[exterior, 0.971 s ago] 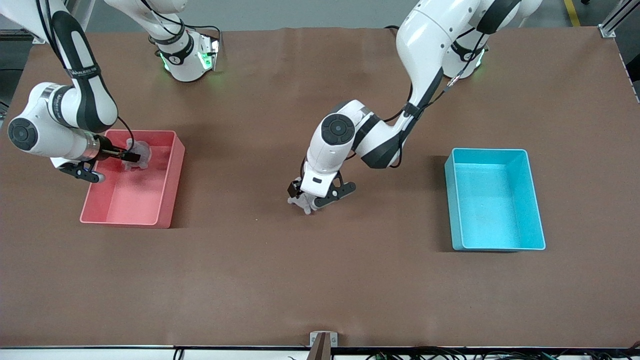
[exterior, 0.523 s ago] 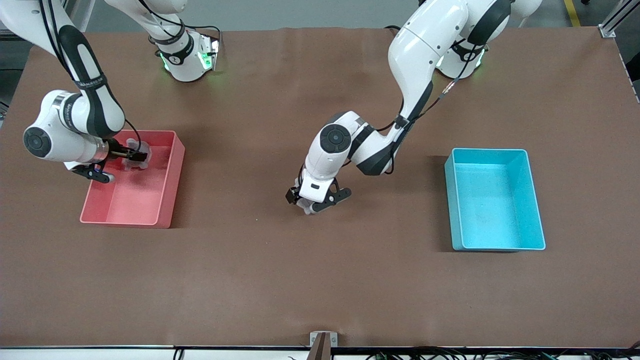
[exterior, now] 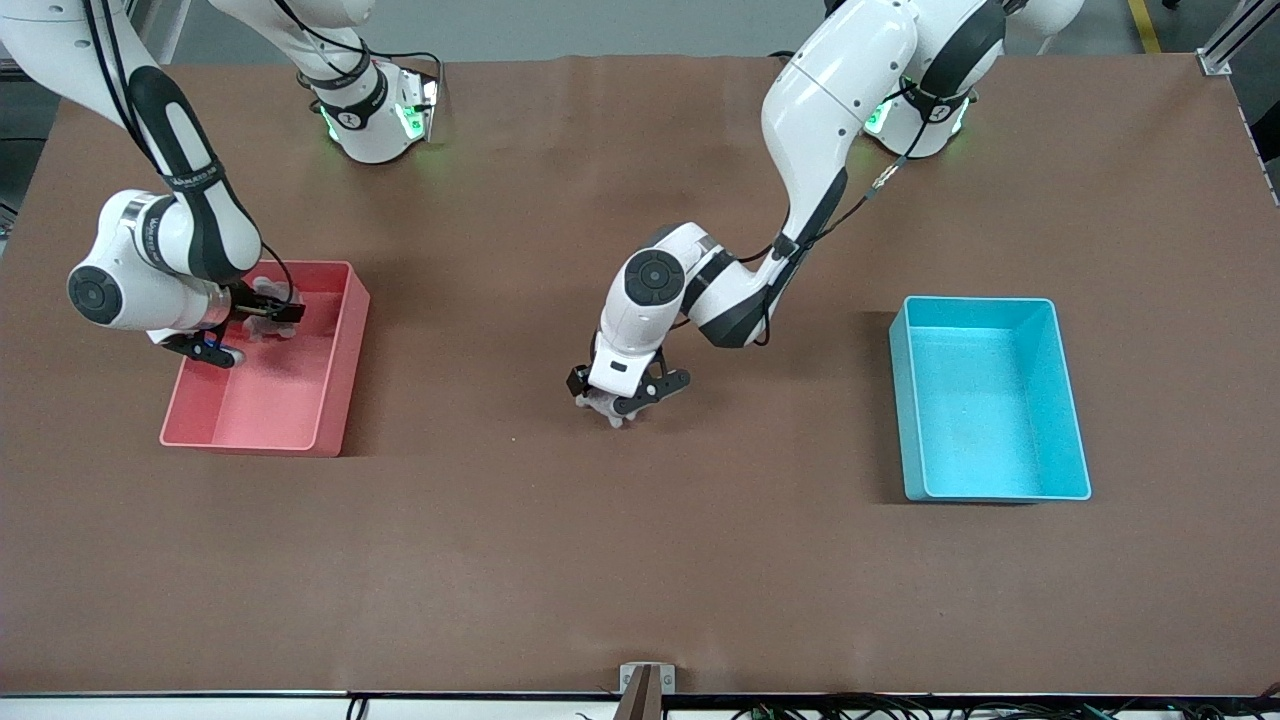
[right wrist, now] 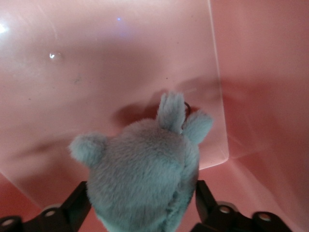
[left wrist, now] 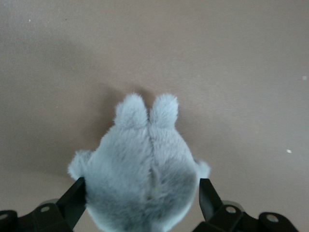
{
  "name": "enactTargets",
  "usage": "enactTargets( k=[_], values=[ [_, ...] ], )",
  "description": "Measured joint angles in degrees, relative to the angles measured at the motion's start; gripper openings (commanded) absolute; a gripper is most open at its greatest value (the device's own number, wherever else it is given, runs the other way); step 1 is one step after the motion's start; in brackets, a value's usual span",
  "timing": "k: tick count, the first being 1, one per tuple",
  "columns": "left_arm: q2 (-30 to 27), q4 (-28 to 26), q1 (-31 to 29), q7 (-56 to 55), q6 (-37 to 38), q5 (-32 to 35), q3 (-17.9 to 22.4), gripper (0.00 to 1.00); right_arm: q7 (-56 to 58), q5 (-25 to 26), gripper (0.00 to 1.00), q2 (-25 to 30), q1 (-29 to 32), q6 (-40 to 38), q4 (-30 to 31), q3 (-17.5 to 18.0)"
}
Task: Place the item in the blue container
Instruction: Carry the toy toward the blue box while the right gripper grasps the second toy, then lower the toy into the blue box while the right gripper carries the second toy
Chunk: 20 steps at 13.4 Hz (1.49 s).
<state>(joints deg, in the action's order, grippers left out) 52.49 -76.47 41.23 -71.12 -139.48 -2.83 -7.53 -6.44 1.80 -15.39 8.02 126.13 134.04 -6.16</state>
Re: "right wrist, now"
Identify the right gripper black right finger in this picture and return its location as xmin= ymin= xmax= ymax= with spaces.
xmin=190 ymin=180 xmax=292 ymax=232

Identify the pink plastic box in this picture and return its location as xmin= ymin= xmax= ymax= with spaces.
xmin=0 ymin=0 xmax=309 ymax=232

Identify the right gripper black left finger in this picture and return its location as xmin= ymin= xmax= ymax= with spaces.
xmin=0 ymin=181 xmax=102 ymax=232

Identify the grey plush toy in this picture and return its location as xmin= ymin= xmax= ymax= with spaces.
xmin=69 ymin=90 xmax=214 ymax=232

